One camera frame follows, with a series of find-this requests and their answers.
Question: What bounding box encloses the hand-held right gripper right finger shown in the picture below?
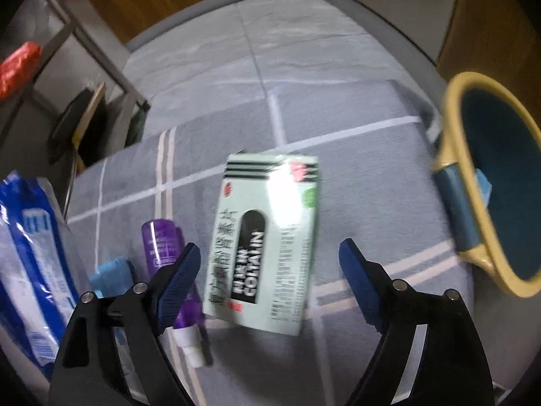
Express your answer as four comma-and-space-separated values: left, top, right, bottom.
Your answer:
338, 238, 495, 406

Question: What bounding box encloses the green medicine box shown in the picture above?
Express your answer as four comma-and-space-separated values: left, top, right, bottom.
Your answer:
203, 152, 320, 337

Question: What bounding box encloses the red plastic bag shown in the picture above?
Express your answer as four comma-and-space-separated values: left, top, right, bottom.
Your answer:
0, 41, 43, 99

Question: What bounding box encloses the purple spray bottle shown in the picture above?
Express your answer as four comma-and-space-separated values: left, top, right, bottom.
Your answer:
141, 219, 214, 366

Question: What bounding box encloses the light blue packet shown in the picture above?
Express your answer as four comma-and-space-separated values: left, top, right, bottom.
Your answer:
475, 169, 493, 204
90, 256, 138, 299

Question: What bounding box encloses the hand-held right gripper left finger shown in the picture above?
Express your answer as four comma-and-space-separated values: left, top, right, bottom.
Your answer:
48, 242, 212, 406

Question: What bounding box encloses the black flat board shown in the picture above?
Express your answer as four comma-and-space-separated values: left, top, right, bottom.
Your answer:
47, 82, 106, 165

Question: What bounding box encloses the yellow and blue bin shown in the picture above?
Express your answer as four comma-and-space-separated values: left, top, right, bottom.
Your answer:
431, 72, 541, 299

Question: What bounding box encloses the grey metal rack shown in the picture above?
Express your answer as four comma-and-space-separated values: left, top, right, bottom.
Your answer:
0, 0, 148, 178

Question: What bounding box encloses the blue and white packet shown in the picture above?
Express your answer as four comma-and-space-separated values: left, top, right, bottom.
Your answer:
0, 169, 81, 368

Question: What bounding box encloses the grey checked cloth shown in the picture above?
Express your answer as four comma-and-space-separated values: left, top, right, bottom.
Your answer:
63, 80, 476, 406

